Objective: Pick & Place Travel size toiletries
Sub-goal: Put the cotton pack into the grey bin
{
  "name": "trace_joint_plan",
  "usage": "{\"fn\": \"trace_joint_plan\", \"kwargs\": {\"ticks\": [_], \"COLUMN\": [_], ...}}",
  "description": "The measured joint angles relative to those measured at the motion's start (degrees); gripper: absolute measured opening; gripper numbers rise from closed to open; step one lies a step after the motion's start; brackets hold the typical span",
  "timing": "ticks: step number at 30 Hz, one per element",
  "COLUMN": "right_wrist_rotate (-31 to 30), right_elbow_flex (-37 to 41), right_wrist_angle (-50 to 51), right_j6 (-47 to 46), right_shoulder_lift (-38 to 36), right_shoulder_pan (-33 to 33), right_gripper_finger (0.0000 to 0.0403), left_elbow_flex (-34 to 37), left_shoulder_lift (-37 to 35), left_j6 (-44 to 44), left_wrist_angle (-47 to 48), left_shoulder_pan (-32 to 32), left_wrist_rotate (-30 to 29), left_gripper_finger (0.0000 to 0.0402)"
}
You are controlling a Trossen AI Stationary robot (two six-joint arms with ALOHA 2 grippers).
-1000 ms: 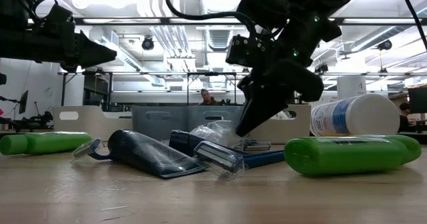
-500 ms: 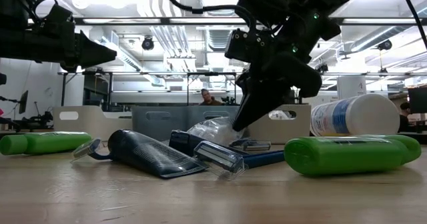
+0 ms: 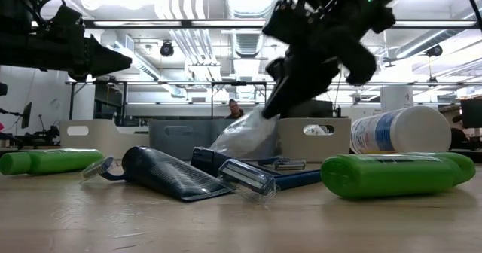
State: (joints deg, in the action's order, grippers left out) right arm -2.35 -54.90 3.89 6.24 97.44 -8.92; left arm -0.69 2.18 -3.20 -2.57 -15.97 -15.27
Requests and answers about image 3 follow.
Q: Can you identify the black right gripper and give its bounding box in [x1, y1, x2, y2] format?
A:
[261, 0, 397, 120]

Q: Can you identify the person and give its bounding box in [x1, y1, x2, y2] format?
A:
[224, 98, 246, 120]
[450, 114, 471, 152]

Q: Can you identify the white wipes canister blue label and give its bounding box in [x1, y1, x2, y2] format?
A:
[349, 105, 453, 155]

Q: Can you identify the dark blue shave tube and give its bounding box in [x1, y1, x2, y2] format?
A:
[120, 145, 235, 203]

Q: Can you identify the white plastic bin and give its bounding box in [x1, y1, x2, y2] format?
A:
[59, 118, 151, 151]

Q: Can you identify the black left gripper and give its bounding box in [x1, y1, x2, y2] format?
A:
[35, 4, 133, 83]

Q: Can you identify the black workbench frame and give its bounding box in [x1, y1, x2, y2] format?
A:
[66, 79, 268, 120]

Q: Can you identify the clear bag white pack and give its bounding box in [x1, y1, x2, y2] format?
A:
[209, 107, 280, 159]
[303, 124, 335, 136]

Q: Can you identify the black monitor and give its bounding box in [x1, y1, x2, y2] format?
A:
[20, 101, 33, 130]
[459, 97, 482, 130]

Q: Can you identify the light grey plastic bin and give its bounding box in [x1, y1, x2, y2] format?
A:
[277, 117, 352, 163]

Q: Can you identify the blue disposable razor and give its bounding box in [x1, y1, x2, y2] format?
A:
[217, 158, 323, 206]
[79, 155, 127, 184]

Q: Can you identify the small green bottle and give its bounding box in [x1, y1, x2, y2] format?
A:
[0, 148, 105, 176]
[404, 151, 477, 186]
[319, 154, 463, 200]

